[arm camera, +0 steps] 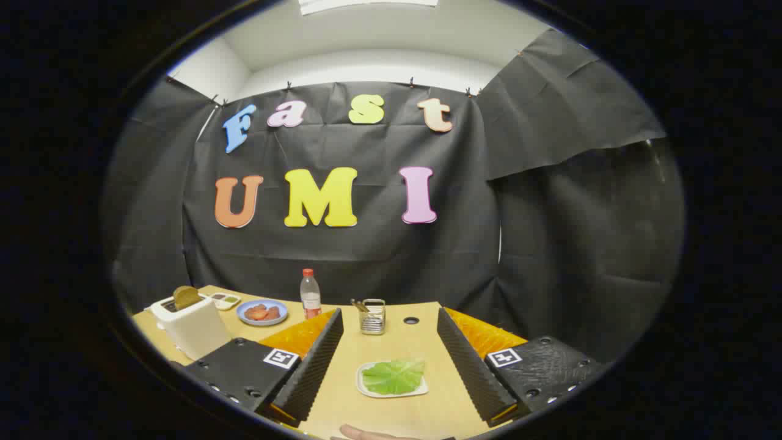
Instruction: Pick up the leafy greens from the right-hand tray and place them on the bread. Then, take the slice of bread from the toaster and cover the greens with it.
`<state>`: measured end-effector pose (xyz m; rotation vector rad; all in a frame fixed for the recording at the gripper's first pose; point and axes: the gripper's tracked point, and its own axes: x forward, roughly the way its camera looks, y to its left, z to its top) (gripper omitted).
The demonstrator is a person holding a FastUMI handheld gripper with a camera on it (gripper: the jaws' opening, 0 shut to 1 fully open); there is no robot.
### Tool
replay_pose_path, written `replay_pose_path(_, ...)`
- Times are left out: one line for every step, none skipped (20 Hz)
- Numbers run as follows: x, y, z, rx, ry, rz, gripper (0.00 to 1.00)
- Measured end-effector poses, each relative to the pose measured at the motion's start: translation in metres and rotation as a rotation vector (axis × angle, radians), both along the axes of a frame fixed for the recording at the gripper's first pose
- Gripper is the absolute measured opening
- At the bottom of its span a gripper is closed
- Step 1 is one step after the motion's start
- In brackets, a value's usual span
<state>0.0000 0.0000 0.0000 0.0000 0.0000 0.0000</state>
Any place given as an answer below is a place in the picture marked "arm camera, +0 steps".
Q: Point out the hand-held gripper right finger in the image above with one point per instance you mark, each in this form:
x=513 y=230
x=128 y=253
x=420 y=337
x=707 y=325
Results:
x=470 y=366

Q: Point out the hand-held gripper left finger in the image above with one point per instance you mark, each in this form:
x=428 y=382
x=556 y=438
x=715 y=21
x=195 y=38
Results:
x=314 y=366

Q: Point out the green lettuce leaf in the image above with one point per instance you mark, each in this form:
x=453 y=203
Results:
x=394 y=377

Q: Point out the brown bread slice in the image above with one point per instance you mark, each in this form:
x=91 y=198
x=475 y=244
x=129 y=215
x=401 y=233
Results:
x=186 y=297

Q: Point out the small white square plate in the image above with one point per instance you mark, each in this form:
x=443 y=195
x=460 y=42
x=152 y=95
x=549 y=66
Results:
x=366 y=392

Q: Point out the clear water bottle red cap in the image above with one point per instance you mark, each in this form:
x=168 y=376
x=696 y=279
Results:
x=310 y=299

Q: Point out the brown meat patty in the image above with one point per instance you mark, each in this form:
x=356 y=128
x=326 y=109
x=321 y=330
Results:
x=252 y=310
x=274 y=313

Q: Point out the blue round plate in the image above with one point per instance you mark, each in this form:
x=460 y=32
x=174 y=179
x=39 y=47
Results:
x=263 y=322

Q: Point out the red tomato slice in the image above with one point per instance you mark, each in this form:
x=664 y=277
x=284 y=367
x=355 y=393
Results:
x=259 y=315

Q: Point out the white compartment seasoning dish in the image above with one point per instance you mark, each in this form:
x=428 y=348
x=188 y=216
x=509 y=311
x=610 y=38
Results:
x=225 y=300

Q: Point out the black backdrop cloth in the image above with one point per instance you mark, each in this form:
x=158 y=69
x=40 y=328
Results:
x=366 y=256

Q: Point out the white toaster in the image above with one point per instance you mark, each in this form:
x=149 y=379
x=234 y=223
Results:
x=195 y=330

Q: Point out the ceiling light panel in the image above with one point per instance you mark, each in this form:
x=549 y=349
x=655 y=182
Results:
x=366 y=5

